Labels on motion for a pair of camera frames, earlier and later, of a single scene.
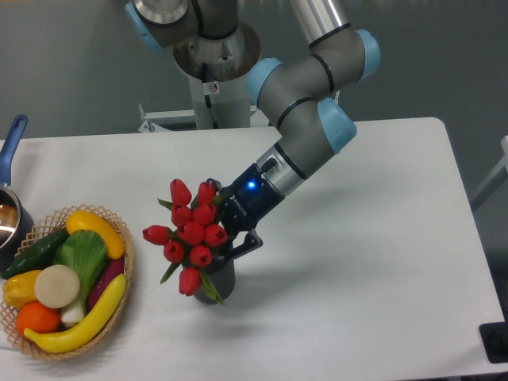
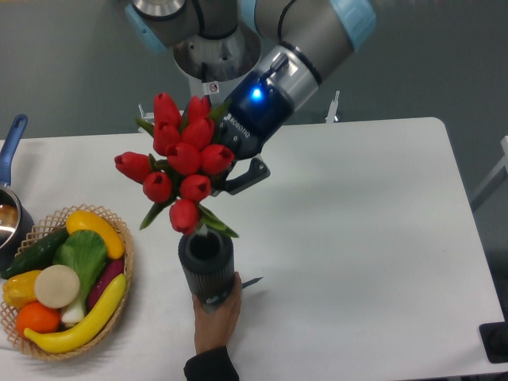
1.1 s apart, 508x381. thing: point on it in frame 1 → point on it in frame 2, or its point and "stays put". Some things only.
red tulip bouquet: x=190 y=236 → x=178 y=175
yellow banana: x=93 y=323 stays put
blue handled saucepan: x=17 y=232 stays put
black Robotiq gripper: x=247 y=202 → x=258 y=111
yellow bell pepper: x=20 y=289 stays put
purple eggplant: x=104 y=276 stays put
